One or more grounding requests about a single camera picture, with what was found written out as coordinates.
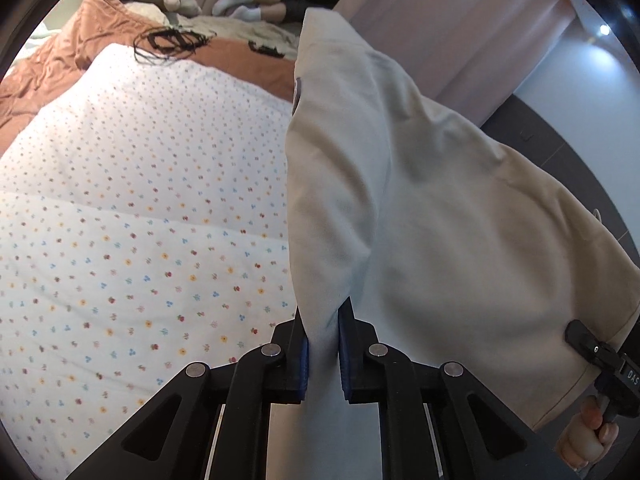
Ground black cable coil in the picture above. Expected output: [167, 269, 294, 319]
[131, 27, 217, 66]

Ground doll with white socks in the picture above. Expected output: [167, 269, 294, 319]
[212, 0, 311, 24]

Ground right hand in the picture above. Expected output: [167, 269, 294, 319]
[554, 396, 620, 471]

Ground white small-dot quilt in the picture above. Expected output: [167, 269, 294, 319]
[1, 44, 291, 238]

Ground rust orange blanket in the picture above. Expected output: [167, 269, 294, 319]
[1, 0, 294, 151]

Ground white large-flower quilt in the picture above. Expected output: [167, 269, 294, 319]
[1, 192, 295, 479]

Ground pink curtain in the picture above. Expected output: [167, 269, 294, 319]
[164, 0, 582, 129]

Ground beige garment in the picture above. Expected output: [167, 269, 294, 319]
[268, 9, 639, 479]

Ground olive beige bedspread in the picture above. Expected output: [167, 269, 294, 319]
[166, 13, 299, 61]

